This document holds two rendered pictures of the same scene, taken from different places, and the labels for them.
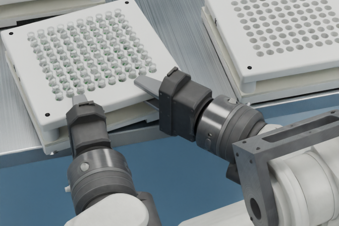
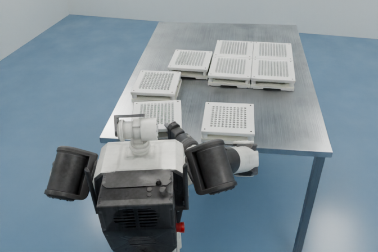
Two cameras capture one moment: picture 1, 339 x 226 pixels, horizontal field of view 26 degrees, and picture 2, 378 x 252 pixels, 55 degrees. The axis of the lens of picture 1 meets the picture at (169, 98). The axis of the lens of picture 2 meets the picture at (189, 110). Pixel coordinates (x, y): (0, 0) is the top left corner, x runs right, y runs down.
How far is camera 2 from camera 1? 0.73 m
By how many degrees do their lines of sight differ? 20
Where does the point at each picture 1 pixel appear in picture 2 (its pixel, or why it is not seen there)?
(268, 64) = (211, 129)
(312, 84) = (228, 140)
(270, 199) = (116, 127)
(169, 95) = (169, 129)
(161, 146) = not seen: hidden behind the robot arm
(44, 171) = not seen: hidden behind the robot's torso
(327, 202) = (129, 131)
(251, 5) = (218, 110)
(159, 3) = (194, 105)
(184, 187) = not seen: hidden behind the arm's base
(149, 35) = (178, 112)
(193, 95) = (177, 131)
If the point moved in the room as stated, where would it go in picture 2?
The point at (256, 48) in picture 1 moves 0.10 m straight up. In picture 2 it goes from (211, 124) to (212, 106)
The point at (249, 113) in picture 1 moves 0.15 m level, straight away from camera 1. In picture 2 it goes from (191, 140) to (207, 121)
